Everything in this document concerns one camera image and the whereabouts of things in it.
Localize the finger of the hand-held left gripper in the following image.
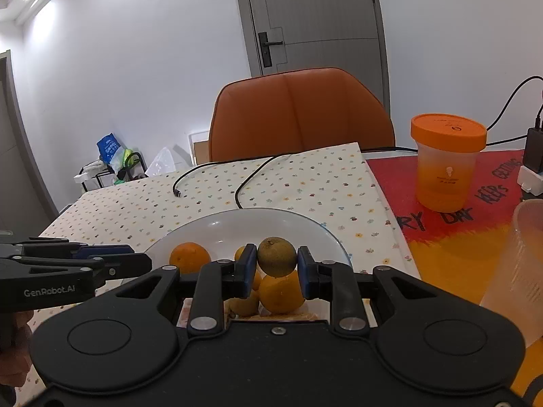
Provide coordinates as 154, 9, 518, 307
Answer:
25, 253, 152, 283
19, 238, 135, 260

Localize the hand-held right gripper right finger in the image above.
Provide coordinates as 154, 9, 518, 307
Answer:
297, 246, 437, 333

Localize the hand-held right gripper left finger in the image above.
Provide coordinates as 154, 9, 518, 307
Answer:
112, 244, 260, 333

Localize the olive green round fruit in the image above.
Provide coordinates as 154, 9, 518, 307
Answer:
257, 237, 298, 277

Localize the white plate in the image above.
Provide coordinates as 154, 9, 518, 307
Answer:
143, 209, 354, 327

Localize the orange mandarin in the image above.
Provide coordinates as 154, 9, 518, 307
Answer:
169, 242, 212, 275

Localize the person's left hand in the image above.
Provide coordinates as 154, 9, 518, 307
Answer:
0, 309, 43, 391

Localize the small yellow fruit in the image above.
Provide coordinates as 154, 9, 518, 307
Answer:
228, 289, 261, 317

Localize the large orange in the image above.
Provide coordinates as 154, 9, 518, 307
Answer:
259, 269, 307, 314

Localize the dotted white tablecloth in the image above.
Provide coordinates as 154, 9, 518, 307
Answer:
32, 142, 418, 331

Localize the blue plastic bag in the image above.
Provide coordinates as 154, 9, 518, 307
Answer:
96, 132, 124, 166

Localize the clear plastic bag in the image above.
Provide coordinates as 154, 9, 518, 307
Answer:
147, 147, 179, 177

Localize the red and yellow mat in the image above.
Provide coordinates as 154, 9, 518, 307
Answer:
366, 148, 543, 399

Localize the grey door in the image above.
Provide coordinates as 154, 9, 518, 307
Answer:
0, 49, 60, 230
231, 0, 391, 115

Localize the orange leather chair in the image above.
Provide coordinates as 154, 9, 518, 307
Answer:
209, 67, 396, 164

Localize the orange lidded plastic cup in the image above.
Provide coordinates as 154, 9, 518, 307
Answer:
410, 113, 488, 213

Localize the clear plastic cup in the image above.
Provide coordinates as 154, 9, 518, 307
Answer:
479, 198, 543, 348

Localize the white power strip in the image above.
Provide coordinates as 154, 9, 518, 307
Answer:
517, 164, 543, 200

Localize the black charger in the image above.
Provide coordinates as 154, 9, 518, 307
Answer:
524, 89, 543, 174

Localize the black wire rack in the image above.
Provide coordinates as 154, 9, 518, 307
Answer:
74, 150, 147, 198

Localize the black door handle lock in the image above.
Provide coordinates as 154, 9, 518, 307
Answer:
258, 31, 284, 69

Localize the black charger cable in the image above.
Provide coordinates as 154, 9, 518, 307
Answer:
486, 75, 543, 132

